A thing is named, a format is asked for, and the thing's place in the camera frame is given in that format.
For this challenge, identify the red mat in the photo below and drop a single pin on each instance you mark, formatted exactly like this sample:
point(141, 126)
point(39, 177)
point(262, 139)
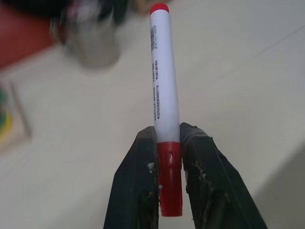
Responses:
point(23, 31)

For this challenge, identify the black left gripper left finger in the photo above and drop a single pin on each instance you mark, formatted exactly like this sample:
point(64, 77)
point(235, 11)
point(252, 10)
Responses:
point(129, 186)

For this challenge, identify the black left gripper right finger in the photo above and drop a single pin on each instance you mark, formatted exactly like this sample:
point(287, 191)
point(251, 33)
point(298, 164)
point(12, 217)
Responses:
point(214, 181)

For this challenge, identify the white marker with red cap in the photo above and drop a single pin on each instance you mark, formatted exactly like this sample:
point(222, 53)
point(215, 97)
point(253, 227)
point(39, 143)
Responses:
point(164, 95)

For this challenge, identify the metal mesh pen holder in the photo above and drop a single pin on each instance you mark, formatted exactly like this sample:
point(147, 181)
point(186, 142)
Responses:
point(95, 40)

